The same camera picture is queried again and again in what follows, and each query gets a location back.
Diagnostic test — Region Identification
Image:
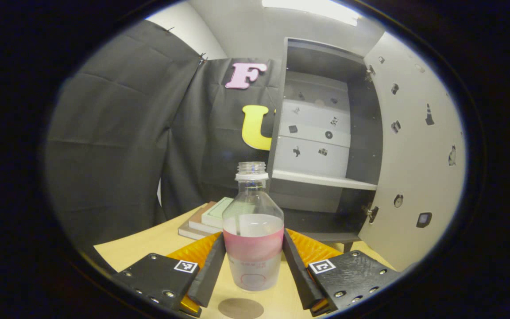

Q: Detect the brown round coaster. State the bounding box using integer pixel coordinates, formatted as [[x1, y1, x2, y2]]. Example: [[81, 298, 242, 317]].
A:
[[218, 298, 264, 319]]

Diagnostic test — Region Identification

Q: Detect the clear bottle with pink label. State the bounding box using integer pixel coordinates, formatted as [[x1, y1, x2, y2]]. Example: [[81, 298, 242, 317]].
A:
[[222, 162, 285, 292]]

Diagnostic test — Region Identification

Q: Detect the brown book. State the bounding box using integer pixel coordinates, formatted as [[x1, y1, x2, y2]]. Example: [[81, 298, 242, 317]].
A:
[[188, 201, 224, 235]]

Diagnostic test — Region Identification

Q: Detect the grey cabinet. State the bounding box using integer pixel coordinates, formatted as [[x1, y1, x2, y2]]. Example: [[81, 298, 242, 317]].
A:
[[267, 37, 384, 253]]

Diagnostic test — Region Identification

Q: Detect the grey cabinet door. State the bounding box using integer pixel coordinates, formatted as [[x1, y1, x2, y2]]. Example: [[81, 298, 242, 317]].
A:
[[358, 32, 467, 272]]

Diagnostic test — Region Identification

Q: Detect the black backdrop cloth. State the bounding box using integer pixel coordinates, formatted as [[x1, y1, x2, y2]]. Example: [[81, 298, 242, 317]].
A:
[[42, 20, 282, 266]]

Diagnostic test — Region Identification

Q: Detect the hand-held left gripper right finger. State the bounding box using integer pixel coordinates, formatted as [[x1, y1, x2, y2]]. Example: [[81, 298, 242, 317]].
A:
[[283, 228, 402, 317]]

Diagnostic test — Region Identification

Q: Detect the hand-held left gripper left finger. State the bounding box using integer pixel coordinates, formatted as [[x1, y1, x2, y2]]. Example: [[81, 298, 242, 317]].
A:
[[112, 233, 227, 317]]

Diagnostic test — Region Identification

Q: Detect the white cabinet shelf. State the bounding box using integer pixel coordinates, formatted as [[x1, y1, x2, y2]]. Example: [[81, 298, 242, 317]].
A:
[[272, 170, 378, 191]]

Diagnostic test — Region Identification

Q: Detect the grey book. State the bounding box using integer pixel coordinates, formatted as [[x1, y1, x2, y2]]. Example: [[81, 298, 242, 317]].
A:
[[178, 217, 211, 241]]

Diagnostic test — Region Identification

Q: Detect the large ceiling light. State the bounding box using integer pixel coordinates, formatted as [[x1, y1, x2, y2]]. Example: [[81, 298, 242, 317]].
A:
[[262, 0, 362, 26]]

